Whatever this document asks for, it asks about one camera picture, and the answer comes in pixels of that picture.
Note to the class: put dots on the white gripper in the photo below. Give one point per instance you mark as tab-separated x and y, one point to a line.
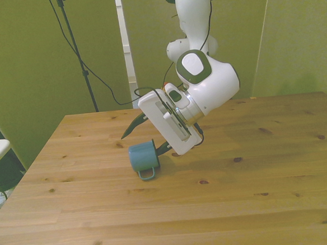
164	128

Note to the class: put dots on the blue enamel mug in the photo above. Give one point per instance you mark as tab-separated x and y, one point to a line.
142	157

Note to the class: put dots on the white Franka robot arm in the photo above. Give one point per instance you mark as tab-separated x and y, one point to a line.
219	82

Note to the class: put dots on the black tripod stand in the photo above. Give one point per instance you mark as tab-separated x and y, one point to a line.
86	77

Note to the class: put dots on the white vertical trim board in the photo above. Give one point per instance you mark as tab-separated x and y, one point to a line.
125	41

